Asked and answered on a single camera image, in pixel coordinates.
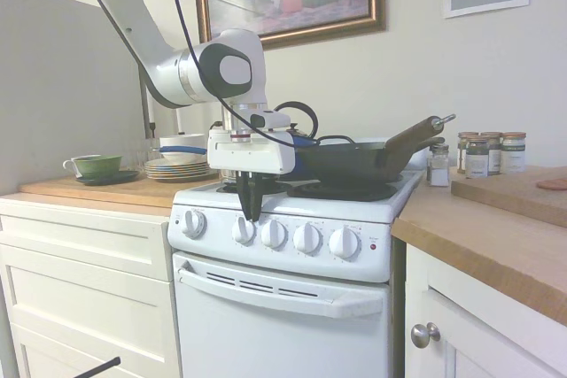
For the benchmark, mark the white burner knob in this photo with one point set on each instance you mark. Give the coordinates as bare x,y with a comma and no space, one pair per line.
243,232
308,237
274,234
344,241

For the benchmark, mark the stack of plates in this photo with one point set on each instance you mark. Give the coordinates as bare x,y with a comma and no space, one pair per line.
177,178

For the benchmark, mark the black stove burner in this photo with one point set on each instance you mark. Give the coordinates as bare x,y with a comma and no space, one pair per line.
226,187
341,193

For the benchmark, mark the dark green saucer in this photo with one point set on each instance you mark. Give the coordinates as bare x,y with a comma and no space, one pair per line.
111,178

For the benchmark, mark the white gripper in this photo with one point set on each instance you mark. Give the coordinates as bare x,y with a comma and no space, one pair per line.
248,156

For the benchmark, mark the grey camera stand pole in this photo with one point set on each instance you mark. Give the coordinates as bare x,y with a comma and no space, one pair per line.
145,99

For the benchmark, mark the white drawer cabinet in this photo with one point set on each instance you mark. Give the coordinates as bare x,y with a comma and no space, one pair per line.
88,285

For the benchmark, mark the small red flat object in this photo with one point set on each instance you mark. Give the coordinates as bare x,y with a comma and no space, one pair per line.
551,184

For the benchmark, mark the glass salt shaker metal top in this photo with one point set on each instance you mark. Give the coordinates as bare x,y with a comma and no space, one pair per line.
438,172

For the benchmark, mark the white oven temperature knob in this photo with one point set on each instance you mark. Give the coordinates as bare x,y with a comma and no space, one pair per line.
194,223

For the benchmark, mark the white bowl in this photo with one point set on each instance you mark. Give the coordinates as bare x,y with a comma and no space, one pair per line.
181,140
184,157

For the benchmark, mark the green cup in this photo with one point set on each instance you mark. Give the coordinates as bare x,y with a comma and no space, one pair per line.
102,165

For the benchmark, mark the thick wooden cutting board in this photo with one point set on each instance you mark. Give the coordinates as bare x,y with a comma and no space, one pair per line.
509,196

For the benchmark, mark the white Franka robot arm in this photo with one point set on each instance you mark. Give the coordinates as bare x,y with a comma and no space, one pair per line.
133,6

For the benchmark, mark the clear drinking glass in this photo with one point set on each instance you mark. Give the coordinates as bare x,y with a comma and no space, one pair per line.
148,150

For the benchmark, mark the white cabinet with door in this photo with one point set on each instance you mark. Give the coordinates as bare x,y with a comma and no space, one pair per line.
487,351

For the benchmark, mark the silver cabinet knob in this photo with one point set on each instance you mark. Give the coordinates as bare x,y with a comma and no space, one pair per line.
425,334

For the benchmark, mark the white electric stove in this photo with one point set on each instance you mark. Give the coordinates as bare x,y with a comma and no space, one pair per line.
283,334

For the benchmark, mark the white plate gold rim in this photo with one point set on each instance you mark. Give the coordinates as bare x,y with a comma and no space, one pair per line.
153,162
177,174
177,171
177,167

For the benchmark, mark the spice jar brown lid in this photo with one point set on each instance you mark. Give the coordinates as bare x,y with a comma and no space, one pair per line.
494,150
514,152
464,154
477,159

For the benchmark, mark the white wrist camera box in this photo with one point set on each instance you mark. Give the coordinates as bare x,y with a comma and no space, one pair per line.
274,120

